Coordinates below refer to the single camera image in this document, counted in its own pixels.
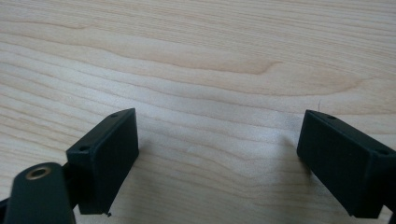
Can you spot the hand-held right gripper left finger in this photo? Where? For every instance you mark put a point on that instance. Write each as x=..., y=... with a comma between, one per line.
x=104, y=161

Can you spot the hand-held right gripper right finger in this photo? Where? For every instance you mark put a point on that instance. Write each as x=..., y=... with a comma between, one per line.
x=345, y=161

